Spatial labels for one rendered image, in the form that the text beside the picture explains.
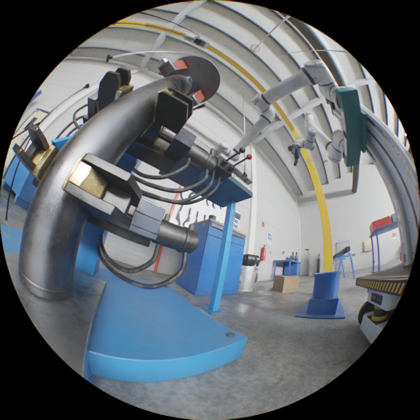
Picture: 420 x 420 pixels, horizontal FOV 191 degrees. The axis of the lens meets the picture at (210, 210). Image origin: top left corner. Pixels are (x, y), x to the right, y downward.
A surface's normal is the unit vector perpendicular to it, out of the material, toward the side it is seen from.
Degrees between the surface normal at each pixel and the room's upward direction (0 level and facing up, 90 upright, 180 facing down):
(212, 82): 180
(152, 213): 90
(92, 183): 90
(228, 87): 173
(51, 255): 90
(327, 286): 90
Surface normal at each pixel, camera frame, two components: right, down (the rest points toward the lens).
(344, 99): -0.18, 0.90
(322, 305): -0.77, -0.39
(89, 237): 0.60, -0.22
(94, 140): 0.84, -0.07
